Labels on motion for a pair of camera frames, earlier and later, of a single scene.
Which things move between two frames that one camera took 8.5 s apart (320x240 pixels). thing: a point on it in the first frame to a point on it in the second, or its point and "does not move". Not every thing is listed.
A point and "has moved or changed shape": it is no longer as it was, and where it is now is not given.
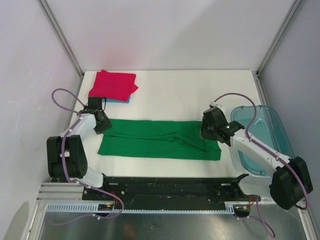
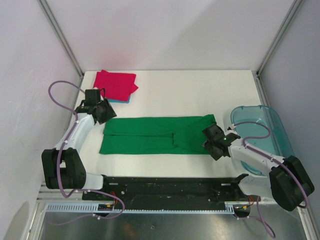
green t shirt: x=165 y=139 has moved or changed shape
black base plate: x=185 y=192 does not move
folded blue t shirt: x=117 y=101 does not move
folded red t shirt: x=113 y=85 does not move
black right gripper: x=203 y=133 to x=214 y=154
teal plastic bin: x=268 y=129 does not move
